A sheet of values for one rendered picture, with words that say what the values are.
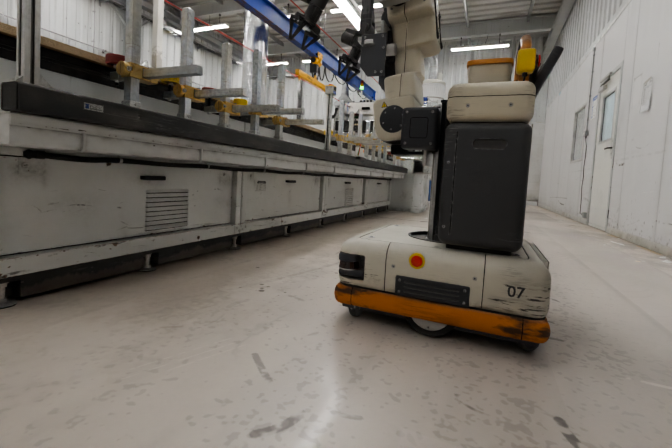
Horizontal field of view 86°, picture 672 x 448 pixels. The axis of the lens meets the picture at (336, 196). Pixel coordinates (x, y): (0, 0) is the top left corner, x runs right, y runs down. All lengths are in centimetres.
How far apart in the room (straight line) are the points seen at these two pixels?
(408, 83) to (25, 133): 122
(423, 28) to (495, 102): 46
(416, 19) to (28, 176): 149
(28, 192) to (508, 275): 159
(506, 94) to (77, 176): 155
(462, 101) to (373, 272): 62
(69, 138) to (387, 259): 109
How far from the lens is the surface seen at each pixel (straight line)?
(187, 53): 173
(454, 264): 118
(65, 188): 168
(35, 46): 138
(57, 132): 141
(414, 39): 151
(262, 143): 207
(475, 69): 141
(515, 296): 119
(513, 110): 121
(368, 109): 646
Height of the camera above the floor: 49
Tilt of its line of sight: 3 degrees down
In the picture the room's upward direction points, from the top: 3 degrees clockwise
